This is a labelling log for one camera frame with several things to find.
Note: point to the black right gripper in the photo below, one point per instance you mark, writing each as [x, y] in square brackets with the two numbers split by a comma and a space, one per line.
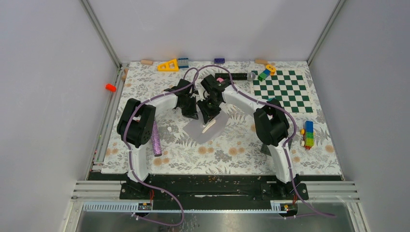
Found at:
[208, 115]

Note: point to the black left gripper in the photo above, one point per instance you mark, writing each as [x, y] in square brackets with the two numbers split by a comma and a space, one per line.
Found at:
[192, 113]

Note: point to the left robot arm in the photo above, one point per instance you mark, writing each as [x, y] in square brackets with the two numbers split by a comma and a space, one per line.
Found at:
[136, 123]

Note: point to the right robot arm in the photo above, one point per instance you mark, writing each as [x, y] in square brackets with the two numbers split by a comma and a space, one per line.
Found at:
[269, 117]

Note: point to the floral patterned table mat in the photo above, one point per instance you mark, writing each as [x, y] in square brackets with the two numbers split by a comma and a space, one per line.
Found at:
[237, 149]

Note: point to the yellow triangle shape toy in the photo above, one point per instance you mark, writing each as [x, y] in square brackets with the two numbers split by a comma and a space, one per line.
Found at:
[169, 66]

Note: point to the grey and blue brick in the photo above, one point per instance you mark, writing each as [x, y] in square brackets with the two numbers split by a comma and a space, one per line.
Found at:
[183, 63]

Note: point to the purple glitter microphone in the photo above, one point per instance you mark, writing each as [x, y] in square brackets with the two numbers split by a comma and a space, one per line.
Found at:
[155, 138]

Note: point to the purple flat toy brick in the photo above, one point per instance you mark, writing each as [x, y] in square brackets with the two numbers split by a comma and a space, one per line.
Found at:
[219, 60]

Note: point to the black microphone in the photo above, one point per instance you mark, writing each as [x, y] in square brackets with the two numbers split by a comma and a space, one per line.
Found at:
[237, 76]

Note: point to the green blue toy brick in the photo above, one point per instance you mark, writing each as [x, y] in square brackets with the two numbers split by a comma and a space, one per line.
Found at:
[264, 75]

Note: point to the dark grey studded baseplate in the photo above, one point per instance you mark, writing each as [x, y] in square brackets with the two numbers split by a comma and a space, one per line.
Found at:
[265, 150]

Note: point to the light wooden block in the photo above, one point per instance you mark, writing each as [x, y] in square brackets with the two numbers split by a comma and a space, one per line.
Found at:
[146, 62]

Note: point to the wooden block back right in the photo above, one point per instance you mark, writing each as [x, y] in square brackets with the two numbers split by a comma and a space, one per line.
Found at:
[261, 61]

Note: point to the green white chessboard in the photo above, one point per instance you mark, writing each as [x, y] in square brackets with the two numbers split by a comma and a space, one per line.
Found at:
[289, 87]

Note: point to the red plastic cylinder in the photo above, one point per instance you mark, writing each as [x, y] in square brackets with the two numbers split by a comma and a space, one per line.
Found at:
[110, 87]

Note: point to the multicolour brick stack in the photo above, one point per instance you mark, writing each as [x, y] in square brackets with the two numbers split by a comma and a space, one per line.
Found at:
[307, 133]

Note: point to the orange yellow ring toy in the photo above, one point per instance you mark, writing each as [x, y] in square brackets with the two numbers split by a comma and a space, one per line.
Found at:
[270, 69]

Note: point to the wooden block by rail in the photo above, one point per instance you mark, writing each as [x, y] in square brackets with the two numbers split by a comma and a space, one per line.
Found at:
[125, 73]

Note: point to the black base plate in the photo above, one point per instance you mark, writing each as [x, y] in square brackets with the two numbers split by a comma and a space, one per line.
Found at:
[205, 191]

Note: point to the aluminium side rail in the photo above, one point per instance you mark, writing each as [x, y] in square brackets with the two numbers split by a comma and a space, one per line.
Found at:
[109, 118]

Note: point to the white perforated cable tray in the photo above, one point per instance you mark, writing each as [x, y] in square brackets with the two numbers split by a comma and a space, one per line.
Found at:
[140, 207]

